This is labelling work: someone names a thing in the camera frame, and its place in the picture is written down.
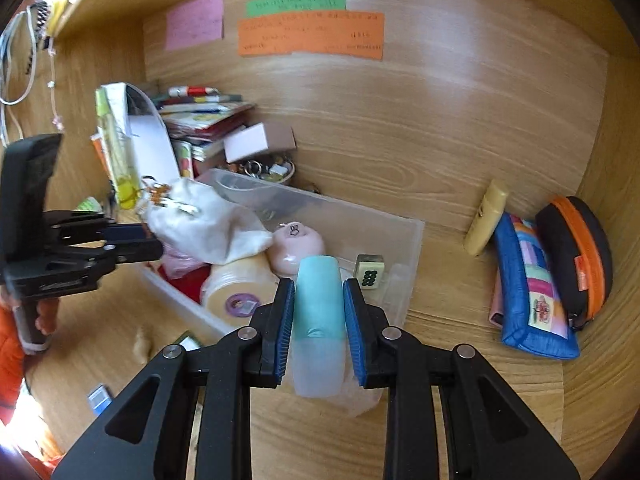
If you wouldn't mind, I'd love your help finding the wooden desktop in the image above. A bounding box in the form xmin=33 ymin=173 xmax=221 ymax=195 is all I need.
xmin=0 ymin=170 xmax=616 ymax=480

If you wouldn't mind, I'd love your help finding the red and white pen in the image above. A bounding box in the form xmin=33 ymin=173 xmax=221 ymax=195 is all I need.
xmin=167 ymin=86 xmax=221 ymax=98

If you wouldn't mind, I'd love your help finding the colourful fruit print card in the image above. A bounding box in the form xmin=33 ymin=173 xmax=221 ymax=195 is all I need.
xmin=172 ymin=140 xmax=196 ymax=178

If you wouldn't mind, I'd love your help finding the white paper receipt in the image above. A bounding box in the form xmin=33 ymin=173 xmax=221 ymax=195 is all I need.
xmin=102 ymin=82 xmax=132 ymax=136

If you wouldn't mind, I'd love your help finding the black case with orange zip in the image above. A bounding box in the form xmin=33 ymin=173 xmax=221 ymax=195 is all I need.
xmin=535 ymin=196 xmax=613 ymax=331

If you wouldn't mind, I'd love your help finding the stack of books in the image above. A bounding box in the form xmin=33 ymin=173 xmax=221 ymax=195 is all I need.
xmin=155 ymin=91 xmax=258 ymax=161

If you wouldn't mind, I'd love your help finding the green paper note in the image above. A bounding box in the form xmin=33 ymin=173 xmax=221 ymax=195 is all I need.
xmin=245 ymin=0 xmax=347 ymax=17

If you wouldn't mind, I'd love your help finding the red charm with gold tassel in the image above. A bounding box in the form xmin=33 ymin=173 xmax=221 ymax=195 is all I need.
xmin=175 ymin=270 xmax=211 ymax=306

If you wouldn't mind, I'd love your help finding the orange paper note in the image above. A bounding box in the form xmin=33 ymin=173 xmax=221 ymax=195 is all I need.
xmin=237 ymin=10 xmax=386 ymax=61

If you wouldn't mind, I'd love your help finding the black beaded chain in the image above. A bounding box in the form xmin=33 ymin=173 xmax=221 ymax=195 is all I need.
xmin=22 ymin=2 xmax=51 ymax=73

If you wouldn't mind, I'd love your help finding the green dotted mahjong tile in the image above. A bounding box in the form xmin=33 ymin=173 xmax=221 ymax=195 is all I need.
xmin=354 ymin=254 xmax=387 ymax=291

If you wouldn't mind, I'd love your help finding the person's left hand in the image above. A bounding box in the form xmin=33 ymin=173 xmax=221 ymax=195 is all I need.
xmin=34 ymin=299 xmax=60 ymax=337

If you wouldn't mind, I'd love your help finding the white cloth pouch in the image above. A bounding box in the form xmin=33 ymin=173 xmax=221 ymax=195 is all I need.
xmin=137 ymin=177 xmax=273 ymax=266

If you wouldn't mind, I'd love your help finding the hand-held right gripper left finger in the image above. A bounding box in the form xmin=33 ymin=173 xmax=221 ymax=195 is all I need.
xmin=50 ymin=277 xmax=297 ymax=480

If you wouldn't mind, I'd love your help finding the orange packet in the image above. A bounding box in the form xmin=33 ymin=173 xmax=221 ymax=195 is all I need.
xmin=91 ymin=132 xmax=113 ymax=176

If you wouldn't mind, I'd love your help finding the small green white packet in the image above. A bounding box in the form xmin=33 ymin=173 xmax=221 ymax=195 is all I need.
xmin=172 ymin=330 xmax=203 ymax=352

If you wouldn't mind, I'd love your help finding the blue patchwork pouch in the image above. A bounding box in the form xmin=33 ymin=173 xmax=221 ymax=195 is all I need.
xmin=492 ymin=212 xmax=581 ymax=361

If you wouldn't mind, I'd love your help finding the cream clear plastic tub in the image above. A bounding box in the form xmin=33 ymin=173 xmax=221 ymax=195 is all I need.
xmin=200 ymin=255 xmax=281 ymax=328

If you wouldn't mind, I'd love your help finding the pink round case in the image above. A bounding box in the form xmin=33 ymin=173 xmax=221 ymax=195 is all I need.
xmin=267 ymin=222 xmax=326 ymax=276

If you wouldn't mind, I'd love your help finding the person's left forearm orange sleeve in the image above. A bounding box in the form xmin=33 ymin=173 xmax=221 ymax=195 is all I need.
xmin=0 ymin=305 xmax=66 ymax=471

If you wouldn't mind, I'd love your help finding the white and brown cardboard box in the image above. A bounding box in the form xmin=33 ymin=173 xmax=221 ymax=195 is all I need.
xmin=223 ymin=122 xmax=297 ymax=163

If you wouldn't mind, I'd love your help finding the thin charm string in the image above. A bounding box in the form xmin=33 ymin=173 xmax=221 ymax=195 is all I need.
xmin=47 ymin=50 xmax=66 ymax=131

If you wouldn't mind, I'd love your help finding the yellow-green clear bottle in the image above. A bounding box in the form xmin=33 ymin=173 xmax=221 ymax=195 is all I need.
xmin=95 ymin=85 xmax=138 ymax=208

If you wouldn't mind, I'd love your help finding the pale yellow tube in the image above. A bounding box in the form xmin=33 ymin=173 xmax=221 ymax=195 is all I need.
xmin=464 ymin=179 xmax=510 ymax=257

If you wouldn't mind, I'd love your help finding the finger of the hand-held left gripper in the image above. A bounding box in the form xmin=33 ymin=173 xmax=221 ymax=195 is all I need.
xmin=60 ymin=217 xmax=148 ymax=243
xmin=75 ymin=240 xmax=165 ymax=265

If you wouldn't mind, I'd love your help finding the clear plastic storage box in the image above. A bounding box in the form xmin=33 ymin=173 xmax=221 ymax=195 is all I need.
xmin=140 ymin=167 xmax=426 ymax=418

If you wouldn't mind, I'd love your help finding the white arched board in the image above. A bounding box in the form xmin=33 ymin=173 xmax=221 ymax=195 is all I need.
xmin=125 ymin=84 xmax=181 ymax=181

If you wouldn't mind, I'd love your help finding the pink paper note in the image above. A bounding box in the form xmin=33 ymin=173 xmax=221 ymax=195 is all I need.
xmin=165 ymin=0 xmax=224 ymax=52

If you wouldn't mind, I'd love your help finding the white cable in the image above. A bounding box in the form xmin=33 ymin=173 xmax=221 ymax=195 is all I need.
xmin=0 ymin=10 xmax=43 ymax=106

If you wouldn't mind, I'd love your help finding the teal and white bottle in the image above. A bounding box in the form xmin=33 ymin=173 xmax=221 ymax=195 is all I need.
xmin=292 ymin=255 xmax=347 ymax=400

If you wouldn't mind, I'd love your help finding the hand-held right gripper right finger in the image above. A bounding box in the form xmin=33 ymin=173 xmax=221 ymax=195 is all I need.
xmin=342 ymin=277 xmax=581 ymax=480

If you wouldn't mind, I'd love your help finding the pink coiled cord bag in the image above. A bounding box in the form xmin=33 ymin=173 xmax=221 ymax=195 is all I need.
xmin=160 ymin=252 xmax=208 ymax=281

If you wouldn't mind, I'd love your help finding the bowl of keyrings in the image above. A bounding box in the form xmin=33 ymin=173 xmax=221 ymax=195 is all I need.
xmin=227 ymin=157 xmax=296 ymax=183

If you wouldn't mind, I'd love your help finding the small blue white packet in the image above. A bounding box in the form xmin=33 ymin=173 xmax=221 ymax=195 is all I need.
xmin=87 ymin=385 xmax=113 ymax=416

